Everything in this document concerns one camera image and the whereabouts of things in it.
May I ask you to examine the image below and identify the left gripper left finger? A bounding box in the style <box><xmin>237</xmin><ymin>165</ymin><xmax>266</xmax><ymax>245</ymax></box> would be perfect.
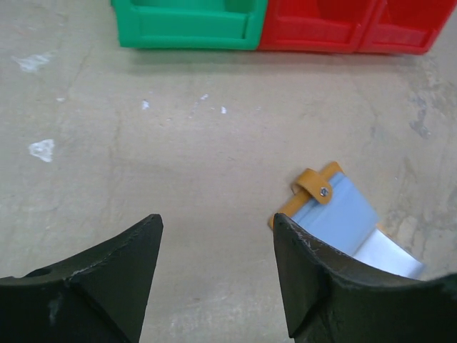
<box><xmin>1</xmin><ymin>214</ymin><xmax>164</xmax><ymax>342</ymax></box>

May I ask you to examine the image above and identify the red bin with gold card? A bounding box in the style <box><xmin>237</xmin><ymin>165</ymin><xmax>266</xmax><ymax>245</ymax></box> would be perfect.
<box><xmin>358</xmin><ymin>0</ymin><xmax>456</xmax><ymax>55</ymax></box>

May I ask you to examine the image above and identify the green plastic bin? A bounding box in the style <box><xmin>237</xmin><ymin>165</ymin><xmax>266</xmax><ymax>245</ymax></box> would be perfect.
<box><xmin>111</xmin><ymin>0</ymin><xmax>268</xmax><ymax>50</ymax></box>

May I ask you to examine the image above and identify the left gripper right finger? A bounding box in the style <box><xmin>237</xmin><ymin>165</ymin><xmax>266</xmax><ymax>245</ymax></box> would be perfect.
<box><xmin>273</xmin><ymin>214</ymin><xmax>456</xmax><ymax>342</ymax></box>

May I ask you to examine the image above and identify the red bin with silver card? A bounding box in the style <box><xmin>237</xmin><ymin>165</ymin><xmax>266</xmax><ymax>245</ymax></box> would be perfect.
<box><xmin>258</xmin><ymin>0</ymin><xmax>376</xmax><ymax>53</ymax></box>

